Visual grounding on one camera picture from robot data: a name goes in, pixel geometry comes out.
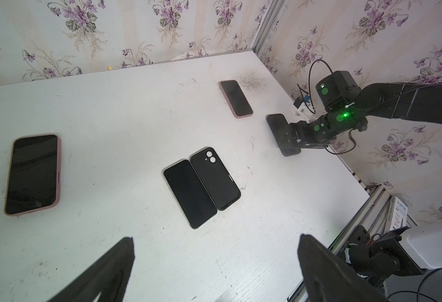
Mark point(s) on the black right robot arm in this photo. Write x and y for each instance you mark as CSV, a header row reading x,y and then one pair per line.
x,y
348,106

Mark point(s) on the pink-edged phone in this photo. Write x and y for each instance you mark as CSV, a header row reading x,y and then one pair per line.
x,y
34,175

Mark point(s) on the black phone case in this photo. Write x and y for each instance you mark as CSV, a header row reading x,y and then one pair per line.
x,y
216,178

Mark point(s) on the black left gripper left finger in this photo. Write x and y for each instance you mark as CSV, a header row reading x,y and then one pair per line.
x,y
106,279

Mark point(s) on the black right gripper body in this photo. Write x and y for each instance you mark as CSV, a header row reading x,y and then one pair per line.
x,y
317,134

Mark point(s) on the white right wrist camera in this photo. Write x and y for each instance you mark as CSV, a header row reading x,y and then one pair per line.
x,y
302,108

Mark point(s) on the blue white cardboard box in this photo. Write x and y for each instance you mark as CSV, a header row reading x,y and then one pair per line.
x,y
397,214

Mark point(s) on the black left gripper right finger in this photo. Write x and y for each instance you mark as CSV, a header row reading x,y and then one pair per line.
x,y
328,278

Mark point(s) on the dark phone at right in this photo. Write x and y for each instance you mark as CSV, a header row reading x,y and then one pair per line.
x,y
236,99

